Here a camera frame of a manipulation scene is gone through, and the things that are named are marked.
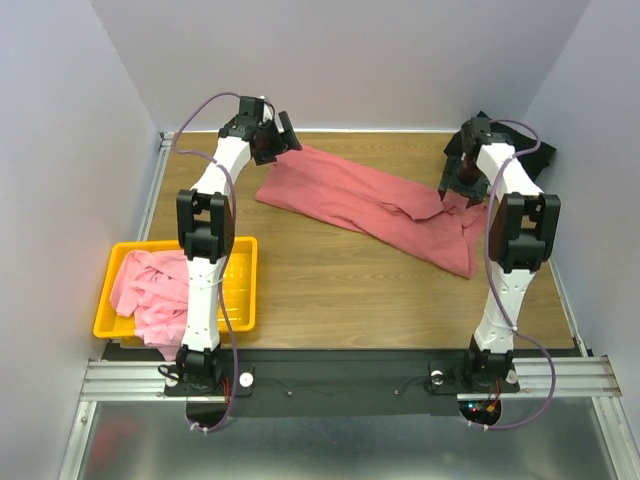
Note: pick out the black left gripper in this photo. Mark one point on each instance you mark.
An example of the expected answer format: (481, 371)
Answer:
(290, 141)

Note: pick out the black folded t shirt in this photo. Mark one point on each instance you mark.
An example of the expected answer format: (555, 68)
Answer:
(533, 160)

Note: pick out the light pink t shirt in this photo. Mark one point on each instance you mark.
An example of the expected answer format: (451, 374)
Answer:
(152, 287)

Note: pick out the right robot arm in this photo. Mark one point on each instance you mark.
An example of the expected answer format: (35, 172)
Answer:
(519, 238)

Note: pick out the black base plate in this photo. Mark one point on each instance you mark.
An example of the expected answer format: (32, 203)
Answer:
(329, 383)

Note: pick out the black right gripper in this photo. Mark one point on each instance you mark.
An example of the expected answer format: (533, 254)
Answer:
(463, 183)

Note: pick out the yellow plastic basket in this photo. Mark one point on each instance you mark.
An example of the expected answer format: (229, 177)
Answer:
(240, 291)

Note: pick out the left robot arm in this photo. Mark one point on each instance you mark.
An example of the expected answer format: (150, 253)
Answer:
(206, 221)

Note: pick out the red t shirt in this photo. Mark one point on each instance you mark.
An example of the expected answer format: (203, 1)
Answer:
(404, 214)

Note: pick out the aluminium frame rail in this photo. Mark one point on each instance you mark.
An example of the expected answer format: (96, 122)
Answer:
(135, 381)

